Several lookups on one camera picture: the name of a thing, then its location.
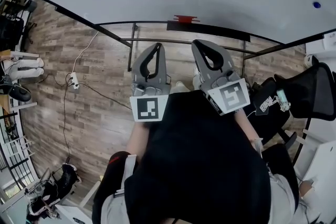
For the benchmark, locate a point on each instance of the white printed tag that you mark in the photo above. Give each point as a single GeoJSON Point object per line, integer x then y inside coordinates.
{"type": "Point", "coordinates": [265, 105]}

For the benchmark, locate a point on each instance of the person's right forearm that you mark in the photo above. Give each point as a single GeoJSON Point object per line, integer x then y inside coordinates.
{"type": "Point", "coordinates": [245, 126]}

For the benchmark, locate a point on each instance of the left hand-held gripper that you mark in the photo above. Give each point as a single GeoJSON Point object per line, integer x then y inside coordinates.
{"type": "Point", "coordinates": [148, 107]}

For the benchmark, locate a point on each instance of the white power strip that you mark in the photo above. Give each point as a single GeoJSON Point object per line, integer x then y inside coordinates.
{"type": "Point", "coordinates": [74, 80]}

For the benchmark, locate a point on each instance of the blue round magnet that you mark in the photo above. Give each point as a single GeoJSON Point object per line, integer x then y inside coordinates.
{"type": "Point", "coordinates": [316, 4]}

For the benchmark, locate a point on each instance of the person's right white shoe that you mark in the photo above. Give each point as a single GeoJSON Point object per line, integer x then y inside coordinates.
{"type": "Point", "coordinates": [196, 77]}

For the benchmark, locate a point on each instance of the white desk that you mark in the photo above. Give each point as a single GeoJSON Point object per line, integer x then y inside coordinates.
{"type": "Point", "coordinates": [323, 165]}
{"type": "Point", "coordinates": [71, 214]}

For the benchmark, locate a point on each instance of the white metal rack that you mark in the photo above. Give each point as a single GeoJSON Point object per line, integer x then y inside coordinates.
{"type": "Point", "coordinates": [15, 154]}

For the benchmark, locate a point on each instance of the black mesh office chair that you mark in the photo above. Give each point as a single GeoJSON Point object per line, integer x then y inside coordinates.
{"type": "Point", "coordinates": [315, 94]}

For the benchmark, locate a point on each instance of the black arm sleeve red print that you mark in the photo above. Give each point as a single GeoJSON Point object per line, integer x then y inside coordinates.
{"type": "Point", "coordinates": [110, 178]}

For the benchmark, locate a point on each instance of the person's left forearm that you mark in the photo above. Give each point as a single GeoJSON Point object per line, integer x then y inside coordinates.
{"type": "Point", "coordinates": [137, 136]}

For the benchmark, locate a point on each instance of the person's left white shoe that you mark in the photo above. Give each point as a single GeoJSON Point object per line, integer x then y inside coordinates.
{"type": "Point", "coordinates": [181, 86]}

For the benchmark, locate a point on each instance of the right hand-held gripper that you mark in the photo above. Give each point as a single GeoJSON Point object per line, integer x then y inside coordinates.
{"type": "Point", "coordinates": [231, 95]}

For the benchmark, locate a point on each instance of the white cabinet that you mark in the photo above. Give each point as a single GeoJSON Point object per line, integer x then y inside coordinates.
{"type": "Point", "coordinates": [321, 44]}

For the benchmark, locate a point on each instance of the person's white shoe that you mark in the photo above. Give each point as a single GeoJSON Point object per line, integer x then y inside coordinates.
{"type": "Point", "coordinates": [181, 86]}
{"type": "Point", "coordinates": [196, 77]}

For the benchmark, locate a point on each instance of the black backpack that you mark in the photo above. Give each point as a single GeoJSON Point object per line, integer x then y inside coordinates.
{"type": "Point", "coordinates": [67, 178]}

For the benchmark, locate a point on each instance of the person's white vest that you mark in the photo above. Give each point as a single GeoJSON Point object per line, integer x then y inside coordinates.
{"type": "Point", "coordinates": [113, 208]}

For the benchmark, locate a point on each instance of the red plastic clip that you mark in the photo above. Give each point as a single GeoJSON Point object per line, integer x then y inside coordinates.
{"type": "Point", "coordinates": [185, 18]}

